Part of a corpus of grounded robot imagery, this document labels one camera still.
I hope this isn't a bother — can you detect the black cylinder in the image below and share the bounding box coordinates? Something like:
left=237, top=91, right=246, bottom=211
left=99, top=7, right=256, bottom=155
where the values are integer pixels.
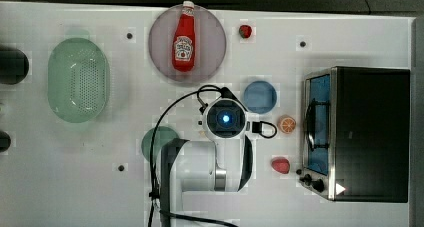
left=0, top=131, right=11, bottom=152
left=0, top=46, right=29, bottom=85

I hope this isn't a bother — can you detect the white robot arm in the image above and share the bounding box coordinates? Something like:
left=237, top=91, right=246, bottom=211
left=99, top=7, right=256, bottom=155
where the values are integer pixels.
left=157, top=87, right=253, bottom=227

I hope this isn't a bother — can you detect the grey round plate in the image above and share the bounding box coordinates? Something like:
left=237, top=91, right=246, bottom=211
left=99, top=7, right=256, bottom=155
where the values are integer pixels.
left=148, top=5, right=227, bottom=85

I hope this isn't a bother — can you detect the dark green round cup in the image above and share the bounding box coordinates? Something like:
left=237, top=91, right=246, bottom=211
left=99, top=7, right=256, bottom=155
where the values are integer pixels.
left=141, top=126, right=179, bottom=161

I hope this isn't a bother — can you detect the black steel toaster oven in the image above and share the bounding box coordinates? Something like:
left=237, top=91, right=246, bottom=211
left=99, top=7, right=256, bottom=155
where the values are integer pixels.
left=297, top=66, right=411, bottom=203

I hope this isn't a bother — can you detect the red plush ketchup bottle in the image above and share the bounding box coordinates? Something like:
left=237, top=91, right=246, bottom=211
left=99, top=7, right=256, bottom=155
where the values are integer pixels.
left=172, top=1, right=196, bottom=72

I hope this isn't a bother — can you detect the green perforated colander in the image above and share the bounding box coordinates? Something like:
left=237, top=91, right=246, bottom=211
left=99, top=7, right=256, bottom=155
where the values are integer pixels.
left=48, top=38, right=110, bottom=123

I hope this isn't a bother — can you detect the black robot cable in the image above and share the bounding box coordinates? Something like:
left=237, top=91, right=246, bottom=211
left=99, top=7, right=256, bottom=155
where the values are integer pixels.
left=147, top=84, right=278, bottom=227

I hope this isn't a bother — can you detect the blue bowl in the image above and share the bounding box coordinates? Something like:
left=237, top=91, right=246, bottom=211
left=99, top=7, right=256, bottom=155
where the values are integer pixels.
left=243, top=81, right=277, bottom=114

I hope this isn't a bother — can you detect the dark red strawberry toy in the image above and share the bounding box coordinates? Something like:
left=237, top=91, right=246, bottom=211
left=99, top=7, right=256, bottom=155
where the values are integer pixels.
left=239, top=25, right=252, bottom=39

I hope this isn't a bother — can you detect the black cylinder upper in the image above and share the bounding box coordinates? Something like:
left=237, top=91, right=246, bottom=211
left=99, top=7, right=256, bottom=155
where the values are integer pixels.
left=0, top=46, right=29, bottom=85

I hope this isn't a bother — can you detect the black cylinder lower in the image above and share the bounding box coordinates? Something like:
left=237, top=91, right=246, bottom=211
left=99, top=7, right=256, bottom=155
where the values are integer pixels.
left=0, top=131, right=11, bottom=152

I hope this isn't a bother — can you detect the orange half toy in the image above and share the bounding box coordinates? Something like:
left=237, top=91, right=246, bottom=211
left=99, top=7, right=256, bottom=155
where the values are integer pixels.
left=278, top=116, right=296, bottom=134

